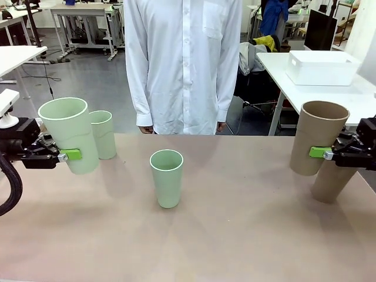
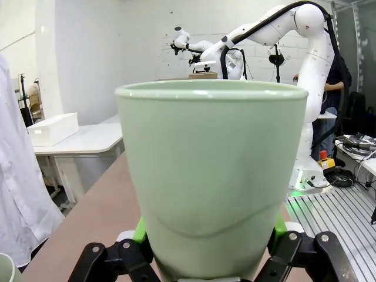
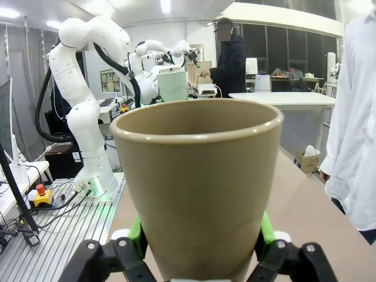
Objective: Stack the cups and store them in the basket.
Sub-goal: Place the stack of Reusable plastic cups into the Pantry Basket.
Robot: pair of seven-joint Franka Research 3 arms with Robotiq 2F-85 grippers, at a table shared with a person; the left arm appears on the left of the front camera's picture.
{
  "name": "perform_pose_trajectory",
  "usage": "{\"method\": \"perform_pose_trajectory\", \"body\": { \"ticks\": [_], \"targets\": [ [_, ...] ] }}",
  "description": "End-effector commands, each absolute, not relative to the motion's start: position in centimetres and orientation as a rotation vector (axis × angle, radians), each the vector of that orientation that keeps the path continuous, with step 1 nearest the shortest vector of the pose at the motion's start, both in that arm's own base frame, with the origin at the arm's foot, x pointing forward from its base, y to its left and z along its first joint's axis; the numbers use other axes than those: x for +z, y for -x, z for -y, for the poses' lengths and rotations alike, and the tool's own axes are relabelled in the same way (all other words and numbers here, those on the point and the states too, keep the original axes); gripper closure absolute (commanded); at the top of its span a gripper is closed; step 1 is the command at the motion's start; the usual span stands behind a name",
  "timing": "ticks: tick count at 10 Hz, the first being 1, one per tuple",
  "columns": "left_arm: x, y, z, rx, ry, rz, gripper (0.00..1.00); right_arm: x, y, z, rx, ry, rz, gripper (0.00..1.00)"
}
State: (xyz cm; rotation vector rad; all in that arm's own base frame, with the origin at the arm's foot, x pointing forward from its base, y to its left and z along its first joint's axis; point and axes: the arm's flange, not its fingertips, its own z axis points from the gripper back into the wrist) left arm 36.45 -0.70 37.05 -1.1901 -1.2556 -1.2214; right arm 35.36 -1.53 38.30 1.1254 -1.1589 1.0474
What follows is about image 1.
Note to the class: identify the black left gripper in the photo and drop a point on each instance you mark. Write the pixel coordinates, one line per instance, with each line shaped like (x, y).
(38, 162)

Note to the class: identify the person's right forearm white sleeve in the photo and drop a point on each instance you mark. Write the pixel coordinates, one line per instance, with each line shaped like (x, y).
(142, 102)

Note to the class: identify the yellow green jacket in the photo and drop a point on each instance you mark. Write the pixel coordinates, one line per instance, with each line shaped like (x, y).
(265, 42)

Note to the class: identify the person's left hand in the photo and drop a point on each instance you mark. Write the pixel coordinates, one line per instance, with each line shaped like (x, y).
(221, 126)

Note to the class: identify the black computer monitor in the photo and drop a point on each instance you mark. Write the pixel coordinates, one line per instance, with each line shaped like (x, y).
(320, 29)

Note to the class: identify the person in white shirt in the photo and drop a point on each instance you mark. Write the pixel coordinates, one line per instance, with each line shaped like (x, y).
(182, 58)

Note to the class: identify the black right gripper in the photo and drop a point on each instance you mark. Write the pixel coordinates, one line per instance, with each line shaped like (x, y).
(367, 147)

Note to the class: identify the white side table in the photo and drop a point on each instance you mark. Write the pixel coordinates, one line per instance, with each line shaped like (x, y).
(17, 58)

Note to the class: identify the white plastic basket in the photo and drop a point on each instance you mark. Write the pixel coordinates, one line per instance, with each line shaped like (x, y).
(317, 73)

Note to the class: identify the grey metal workbench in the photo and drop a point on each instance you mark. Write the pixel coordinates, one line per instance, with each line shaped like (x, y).
(79, 11)

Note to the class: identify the black stand pole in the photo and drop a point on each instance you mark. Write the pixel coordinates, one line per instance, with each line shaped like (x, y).
(32, 26)

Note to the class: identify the light green plastic cup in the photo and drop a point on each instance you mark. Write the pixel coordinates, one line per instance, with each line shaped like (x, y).
(70, 129)
(104, 138)
(167, 188)

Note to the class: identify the person's right hand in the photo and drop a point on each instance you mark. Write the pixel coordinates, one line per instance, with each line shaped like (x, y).
(146, 130)

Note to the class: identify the blue jacket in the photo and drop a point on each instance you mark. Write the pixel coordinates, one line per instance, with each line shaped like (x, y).
(273, 17)

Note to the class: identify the person's left forearm white sleeve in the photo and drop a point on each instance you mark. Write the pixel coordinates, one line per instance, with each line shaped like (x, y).
(227, 100)

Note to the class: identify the grey jacket on chair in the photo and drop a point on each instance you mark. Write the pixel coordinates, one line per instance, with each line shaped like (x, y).
(249, 58)

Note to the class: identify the white table with curved edge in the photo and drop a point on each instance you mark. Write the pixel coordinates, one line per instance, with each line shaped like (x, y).
(273, 64)

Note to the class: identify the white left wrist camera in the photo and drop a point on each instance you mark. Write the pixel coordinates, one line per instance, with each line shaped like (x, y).
(8, 101)

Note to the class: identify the brown plastic cup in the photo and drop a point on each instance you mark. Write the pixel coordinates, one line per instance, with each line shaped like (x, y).
(329, 188)
(317, 129)

